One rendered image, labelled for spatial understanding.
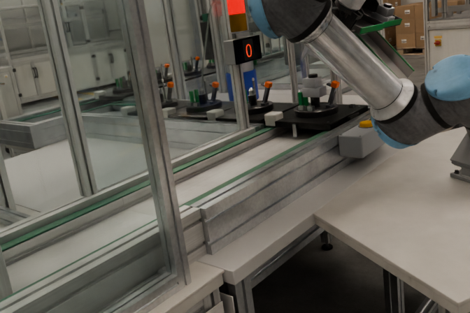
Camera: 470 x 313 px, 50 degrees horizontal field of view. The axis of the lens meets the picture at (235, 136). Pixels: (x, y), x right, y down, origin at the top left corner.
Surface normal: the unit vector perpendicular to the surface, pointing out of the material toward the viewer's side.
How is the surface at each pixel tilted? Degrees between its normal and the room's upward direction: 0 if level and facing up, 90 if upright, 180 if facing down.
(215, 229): 90
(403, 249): 0
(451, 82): 40
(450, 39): 90
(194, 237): 90
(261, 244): 0
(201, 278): 0
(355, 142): 90
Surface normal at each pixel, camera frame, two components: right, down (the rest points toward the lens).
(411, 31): -0.73, 0.26
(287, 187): 0.76, 0.07
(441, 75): -0.65, -0.58
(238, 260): -0.13, -0.96
